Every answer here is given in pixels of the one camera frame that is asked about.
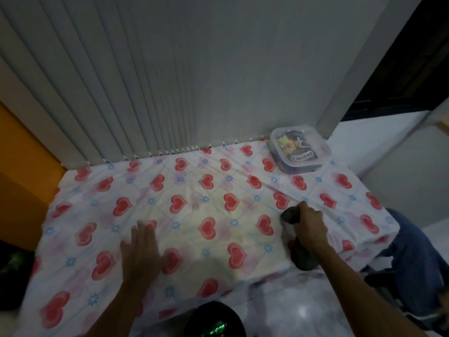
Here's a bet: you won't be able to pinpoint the black bag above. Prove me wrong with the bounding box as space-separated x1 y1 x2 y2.
0 240 36 311

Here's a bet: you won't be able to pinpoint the person's right hand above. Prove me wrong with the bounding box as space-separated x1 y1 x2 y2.
292 201 329 255

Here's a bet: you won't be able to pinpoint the dark packet with yellow print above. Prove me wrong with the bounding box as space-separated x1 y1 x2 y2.
276 131 318 163

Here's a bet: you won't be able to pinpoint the clear plastic lidded container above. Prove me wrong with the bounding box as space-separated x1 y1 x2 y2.
269 125 332 175

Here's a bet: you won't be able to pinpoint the dark grey handheld device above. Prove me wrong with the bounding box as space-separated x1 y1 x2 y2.
281 207 321 271

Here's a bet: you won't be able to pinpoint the dark window frame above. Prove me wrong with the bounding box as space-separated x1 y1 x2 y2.
341 0 449 122

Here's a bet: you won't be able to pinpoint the person's left forearm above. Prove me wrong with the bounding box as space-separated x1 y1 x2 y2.
85 282 159 337

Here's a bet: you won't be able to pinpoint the person's left hand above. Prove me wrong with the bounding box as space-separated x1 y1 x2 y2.
120 220 166 290

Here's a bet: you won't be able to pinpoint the grey-white vertical blinds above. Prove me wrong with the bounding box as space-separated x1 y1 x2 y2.
0 0 393 169

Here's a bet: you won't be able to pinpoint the white heart-print cloth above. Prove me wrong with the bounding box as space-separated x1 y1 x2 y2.
14 137 401 337

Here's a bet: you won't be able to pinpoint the black round device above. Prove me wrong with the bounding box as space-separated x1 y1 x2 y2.
183 300 247 337

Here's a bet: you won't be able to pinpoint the blue denim jeans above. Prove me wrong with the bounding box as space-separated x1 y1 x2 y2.
380 208 449 328

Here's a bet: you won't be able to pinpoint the person's right forearm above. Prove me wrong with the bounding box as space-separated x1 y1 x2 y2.
306 240 429 337

